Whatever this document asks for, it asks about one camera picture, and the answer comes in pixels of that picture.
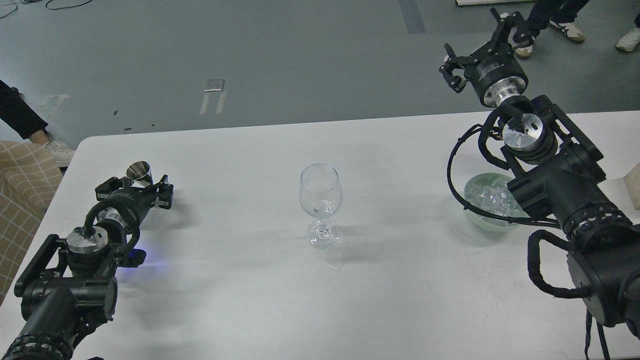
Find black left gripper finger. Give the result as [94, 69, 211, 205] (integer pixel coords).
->
[142, 175, 174, 210]
[94, 177, 136, 201]

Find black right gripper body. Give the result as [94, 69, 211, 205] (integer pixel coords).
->
[467, 51, 529, 108]

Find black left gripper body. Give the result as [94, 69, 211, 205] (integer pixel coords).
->
[97, 186, 153, 236]

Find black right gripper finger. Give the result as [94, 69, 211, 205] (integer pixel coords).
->
[439, 43, 476, 94]
[477, 7, 534, 60]

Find steel double jigger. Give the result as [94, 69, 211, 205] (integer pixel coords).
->
[125, 161, 153, 187]

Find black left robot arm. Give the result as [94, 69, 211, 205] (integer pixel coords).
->
[2, 175, 174, 360]

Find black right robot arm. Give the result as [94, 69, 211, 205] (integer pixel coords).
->
[439, 8, 640, 360]

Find clear ice cubes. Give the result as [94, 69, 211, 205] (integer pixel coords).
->
[464, 173, 528, 218]

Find clear wine glass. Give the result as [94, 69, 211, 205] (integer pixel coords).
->
[299, 162, 343, 249]

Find white sneaker with dark stripes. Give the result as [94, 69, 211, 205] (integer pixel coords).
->
[549, 20, 586, 44]

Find white grey sneaker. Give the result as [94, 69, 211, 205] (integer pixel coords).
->
[44, 141, 76, 167]

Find beige checkered cloth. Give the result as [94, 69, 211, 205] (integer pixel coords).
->
[0, 140, 63, 301]

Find person in black clothes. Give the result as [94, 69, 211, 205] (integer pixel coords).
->
[0, 81, 50, 146]

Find light green bowl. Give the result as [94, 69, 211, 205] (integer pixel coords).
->
[465, 173, 521, 232]

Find wooden block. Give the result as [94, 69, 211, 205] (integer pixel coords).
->
[624, 162, 640, 210]

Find black floor cable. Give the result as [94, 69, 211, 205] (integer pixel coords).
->
[0, 0, 93, 18]

